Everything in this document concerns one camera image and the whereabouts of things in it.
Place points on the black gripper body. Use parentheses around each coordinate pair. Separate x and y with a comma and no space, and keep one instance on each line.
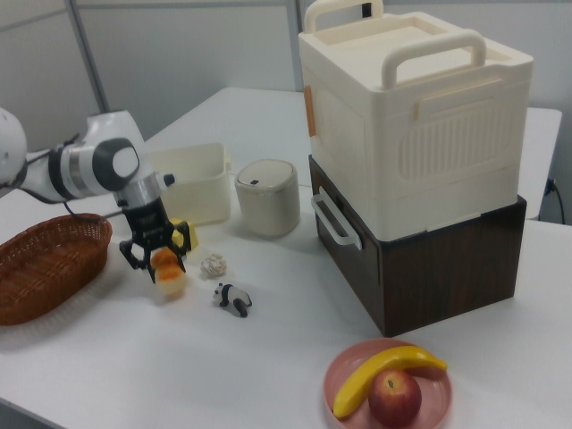
(145,221)

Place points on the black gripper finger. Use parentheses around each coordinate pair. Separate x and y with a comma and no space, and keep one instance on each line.
(179,243)
(136,259)

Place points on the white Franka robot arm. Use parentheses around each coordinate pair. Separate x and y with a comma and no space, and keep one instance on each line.
(89,165)

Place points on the brown wicker basket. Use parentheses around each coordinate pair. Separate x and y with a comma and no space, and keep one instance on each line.
(49,263)

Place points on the yellow cube block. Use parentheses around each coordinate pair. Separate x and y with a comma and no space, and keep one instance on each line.
(193,239)

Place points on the crumpled white paper ball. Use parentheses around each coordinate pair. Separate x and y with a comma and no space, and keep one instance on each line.
(213,265)

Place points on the white open plastic bin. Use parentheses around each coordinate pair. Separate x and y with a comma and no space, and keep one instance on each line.
(201,196)

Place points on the toy panda figure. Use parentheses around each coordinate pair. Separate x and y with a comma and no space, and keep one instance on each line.
(232,298)

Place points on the beige mini trash can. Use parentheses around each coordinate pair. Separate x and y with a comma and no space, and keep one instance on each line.
(267,201)

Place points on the yellow toy banana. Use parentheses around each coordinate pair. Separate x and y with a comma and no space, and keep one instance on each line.
(357,380)

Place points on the red toy apple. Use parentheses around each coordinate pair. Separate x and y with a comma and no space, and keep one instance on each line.
(394,397)

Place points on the dark wooden drawer box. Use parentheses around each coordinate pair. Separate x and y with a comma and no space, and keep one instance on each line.
(447,281)

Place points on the pink plate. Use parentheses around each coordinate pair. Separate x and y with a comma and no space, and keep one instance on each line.
(429,402)

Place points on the grey partition post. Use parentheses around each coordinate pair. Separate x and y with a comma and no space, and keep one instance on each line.
(295,44)
(91,58)

